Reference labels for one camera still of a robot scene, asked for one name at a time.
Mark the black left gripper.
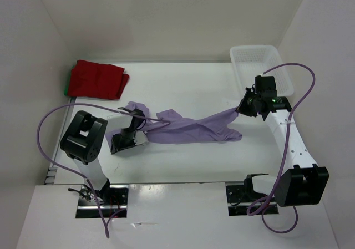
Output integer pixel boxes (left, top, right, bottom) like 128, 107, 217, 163
110, 128, 137, 155

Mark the lavender t shirt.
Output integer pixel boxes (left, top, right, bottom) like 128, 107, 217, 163
106, 101, 242, 145

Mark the red t shirt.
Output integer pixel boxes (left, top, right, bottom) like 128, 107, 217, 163
64, 60, 130, 100

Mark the green t shirt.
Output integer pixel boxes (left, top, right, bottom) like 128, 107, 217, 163
63, 65, 76, 96

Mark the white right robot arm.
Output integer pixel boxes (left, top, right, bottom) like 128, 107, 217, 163
236, 88, 329, 207

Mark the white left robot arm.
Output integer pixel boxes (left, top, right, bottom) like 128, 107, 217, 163
60, 108, 148, 205

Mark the white plastic bin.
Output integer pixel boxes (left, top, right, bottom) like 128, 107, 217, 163
230, 45, 294, 97

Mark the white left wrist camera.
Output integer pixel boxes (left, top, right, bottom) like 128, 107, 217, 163
134, 131, 149, 146

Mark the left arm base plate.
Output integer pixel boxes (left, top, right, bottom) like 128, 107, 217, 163
68, 185, 129, 219

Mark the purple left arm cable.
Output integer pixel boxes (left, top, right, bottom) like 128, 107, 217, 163
37, 103, 171, 239

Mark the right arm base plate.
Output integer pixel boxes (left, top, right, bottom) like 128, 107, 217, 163
225, 182, 264, 216

